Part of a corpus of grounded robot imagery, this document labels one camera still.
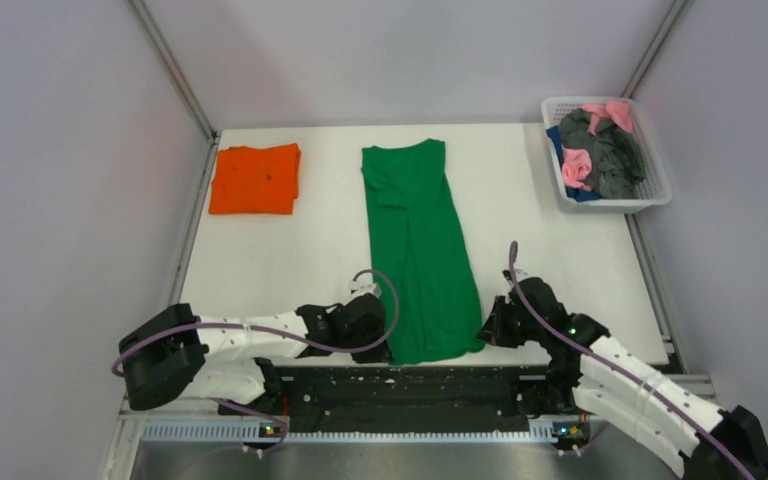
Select white plastic laundry basket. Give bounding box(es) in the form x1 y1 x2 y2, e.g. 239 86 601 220
541 96 673 214

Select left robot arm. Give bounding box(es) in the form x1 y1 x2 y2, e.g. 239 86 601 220
111 290 399 414

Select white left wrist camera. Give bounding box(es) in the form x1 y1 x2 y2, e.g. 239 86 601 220
350 280 382 300

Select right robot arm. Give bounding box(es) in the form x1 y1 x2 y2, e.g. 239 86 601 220
476 277 768 479

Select green t shirt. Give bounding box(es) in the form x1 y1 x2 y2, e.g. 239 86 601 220
361 139 483 365

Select blue t shirt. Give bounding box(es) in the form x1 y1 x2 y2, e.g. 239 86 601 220
546 126 602 203

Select folded orange t shirt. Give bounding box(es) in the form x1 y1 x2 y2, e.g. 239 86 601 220
208 143 301 215

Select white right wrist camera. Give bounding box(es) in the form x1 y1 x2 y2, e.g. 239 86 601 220
502 268 529 283

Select pink t shirt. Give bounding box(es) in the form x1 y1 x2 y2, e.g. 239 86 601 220
560 99 635 192

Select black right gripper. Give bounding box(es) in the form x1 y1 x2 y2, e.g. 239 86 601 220
476 294 545 348

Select white slotted cable duct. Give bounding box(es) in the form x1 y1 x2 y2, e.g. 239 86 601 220
140 420 558 444

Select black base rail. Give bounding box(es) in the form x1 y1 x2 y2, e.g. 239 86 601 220
214 362 614 437

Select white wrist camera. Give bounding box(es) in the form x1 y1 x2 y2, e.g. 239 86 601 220
350 280 382 300
502 268 529 283

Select dark grey t shirt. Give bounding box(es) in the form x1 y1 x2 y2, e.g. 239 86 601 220
558 107 647 200

